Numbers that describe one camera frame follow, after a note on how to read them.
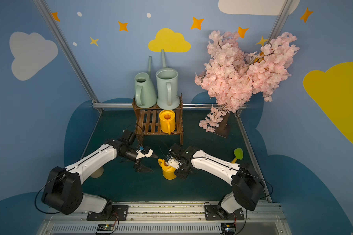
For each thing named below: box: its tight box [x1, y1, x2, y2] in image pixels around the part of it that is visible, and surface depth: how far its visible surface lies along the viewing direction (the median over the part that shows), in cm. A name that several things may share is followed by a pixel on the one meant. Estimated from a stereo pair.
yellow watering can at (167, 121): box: [158, 109, 177, 136], surface depth 84 cm
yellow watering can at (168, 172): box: [157, 158, 177, 180], surface depth 80 cm
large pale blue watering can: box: [155, 49, 181, 111], surface depth 75 cm
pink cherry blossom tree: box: [194, 29, 300, 139], surface depth 70 cm
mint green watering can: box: [134, 55, 157, 109], surface depth 79 cm
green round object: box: [231, 147, 244, 164], surface depth 98 cm
